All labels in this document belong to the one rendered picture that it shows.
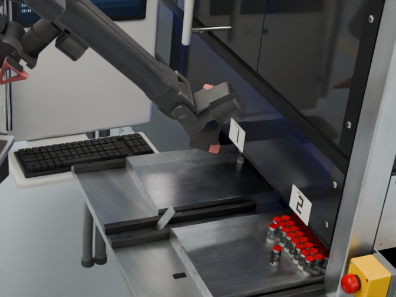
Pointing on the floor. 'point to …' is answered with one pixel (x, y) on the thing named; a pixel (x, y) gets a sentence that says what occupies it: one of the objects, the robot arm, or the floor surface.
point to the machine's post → (368, 160)
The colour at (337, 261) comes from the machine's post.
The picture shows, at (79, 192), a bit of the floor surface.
